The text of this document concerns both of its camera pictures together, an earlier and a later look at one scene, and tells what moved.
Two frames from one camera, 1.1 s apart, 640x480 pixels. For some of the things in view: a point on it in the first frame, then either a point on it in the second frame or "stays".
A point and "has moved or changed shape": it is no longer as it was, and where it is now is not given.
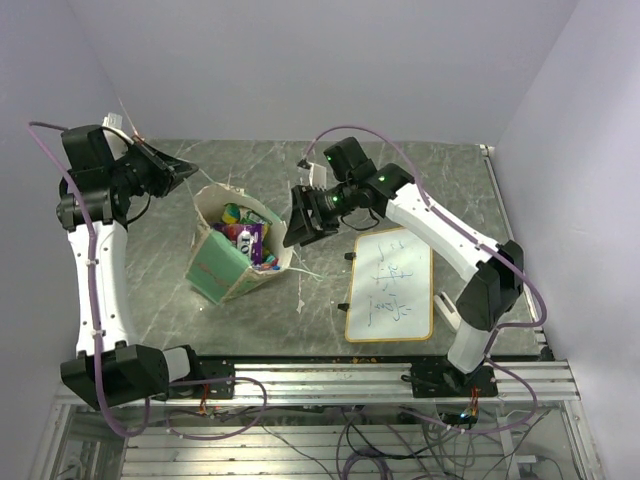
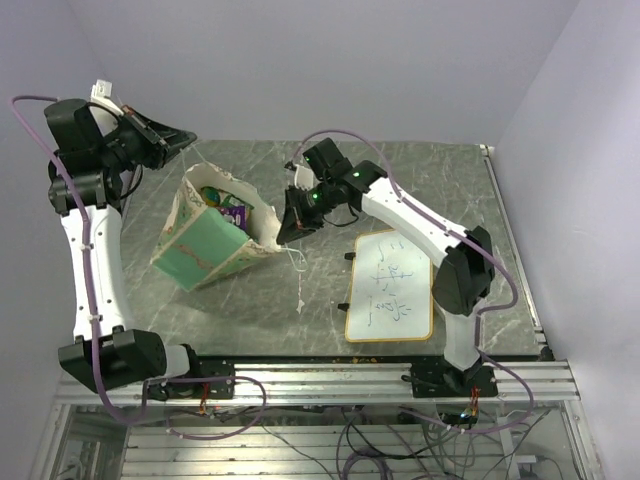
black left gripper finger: [179, 176] → [171, 150]
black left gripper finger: [181, 167] → [171, 138]
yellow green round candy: [231, 214] → [211, 196]
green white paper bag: [238, 239] has moved or changed shape
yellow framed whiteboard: [391, 288] stays
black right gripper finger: [313, 234] → [301, 232]
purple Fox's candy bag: [248, 238] → [237, 215]
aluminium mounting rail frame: [335, 420] stays
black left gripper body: [146, 170] → [138, 144]
